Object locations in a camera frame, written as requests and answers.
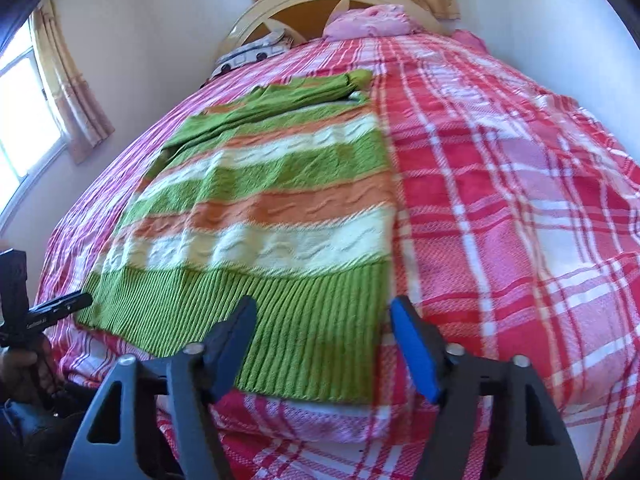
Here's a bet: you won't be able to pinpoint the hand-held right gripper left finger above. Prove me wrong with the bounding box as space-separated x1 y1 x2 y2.
60 296 258 480

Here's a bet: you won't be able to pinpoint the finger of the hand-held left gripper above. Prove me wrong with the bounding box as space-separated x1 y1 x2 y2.
49 291 94 324

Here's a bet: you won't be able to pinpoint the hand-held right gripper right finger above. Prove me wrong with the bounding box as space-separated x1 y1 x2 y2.
390 296 583 480

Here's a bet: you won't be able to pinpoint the green orange white striped sweater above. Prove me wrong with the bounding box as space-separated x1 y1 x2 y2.
75 69 398 406

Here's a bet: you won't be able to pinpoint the person's left hand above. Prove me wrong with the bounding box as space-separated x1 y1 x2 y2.
0 348 56 401

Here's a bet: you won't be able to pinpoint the person's blue jeans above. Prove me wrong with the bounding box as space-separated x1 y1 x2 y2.
0 385 101 480

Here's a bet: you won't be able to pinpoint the red plaid bed sheet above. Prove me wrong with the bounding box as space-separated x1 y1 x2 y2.
35 30 640 480

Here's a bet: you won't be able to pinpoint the sliding side window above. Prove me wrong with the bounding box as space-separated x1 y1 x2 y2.
0 20 68 231

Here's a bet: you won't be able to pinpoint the beige side window curtain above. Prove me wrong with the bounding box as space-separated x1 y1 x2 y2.
30 0 116 165

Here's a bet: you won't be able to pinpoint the white patterned pillow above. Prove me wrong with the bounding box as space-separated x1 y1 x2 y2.
207 30 296 81

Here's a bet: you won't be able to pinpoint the pink cloth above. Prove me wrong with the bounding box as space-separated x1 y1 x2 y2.
452 29 488 53

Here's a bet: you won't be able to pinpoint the cream wooden headboard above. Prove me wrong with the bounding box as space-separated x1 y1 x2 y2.
215 0 446 61

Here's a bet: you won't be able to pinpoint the pink floral pillow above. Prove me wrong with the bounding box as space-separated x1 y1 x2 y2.
322 4 416 40

